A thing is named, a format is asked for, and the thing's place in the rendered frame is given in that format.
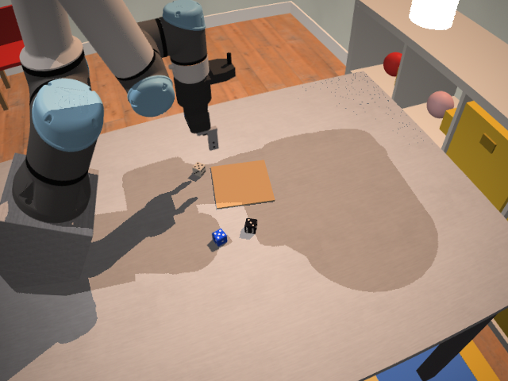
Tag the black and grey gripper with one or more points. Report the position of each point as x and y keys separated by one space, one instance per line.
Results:
x=192 y=88

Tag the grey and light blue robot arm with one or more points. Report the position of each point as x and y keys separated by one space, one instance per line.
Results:
x=66 y=116

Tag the orange flat mat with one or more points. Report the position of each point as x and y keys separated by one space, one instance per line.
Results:
x=241 y=184

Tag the blue die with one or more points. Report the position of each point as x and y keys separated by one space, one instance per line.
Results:
x=219 y=237

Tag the white die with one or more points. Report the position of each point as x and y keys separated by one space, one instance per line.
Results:
x=199 y=169

